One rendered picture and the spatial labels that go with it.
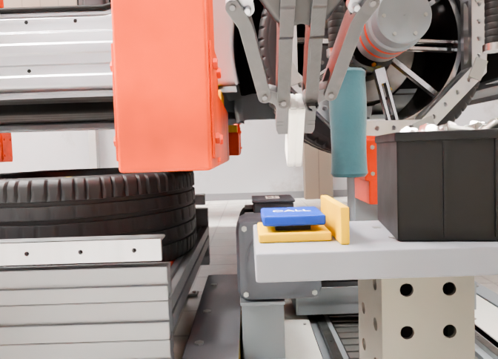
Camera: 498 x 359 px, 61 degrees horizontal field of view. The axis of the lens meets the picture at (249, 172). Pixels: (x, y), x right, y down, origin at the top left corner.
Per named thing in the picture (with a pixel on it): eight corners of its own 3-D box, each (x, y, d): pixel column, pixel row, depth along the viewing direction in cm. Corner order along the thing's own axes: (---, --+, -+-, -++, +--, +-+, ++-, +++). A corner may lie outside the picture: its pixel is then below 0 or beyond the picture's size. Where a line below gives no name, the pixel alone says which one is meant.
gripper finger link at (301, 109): (294, 93, 43) (301, 93, 43) (291, 150, 47) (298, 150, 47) (297, 107, 40) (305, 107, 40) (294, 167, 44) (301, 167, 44)
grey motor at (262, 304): (301, 302, 131) (298, 188, 130) (326, 373, 89) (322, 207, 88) (242, 304, 131) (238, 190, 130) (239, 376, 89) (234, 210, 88)
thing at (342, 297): (423, 275, 154) (422, 248, 154) (476, 313, 118) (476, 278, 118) (284, 280, 154) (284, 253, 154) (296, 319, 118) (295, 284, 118)
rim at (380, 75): (310, -40, 142) (258, 103, 145) (322, -77, 119) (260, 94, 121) (450, 12, 143) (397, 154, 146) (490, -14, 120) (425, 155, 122)
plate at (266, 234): (319, 228, 55) (319, 219, 55) (332, 241, 47) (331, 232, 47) (257, 230, 55) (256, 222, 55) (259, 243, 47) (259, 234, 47)
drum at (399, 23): (402, 64, 119) (402, 12, 118) (436, 44, 98) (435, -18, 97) (352, 65, 119) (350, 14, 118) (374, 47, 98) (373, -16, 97)
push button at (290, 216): (316, 223, 54) (316, 205, 54) (326, 234, 47) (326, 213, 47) (261, 225, 54) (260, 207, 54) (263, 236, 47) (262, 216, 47)
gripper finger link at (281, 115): (290, 88, 40) (258, 89, 40) (287, 134, 43) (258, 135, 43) (288, 81, 41) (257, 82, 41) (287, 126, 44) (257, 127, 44)
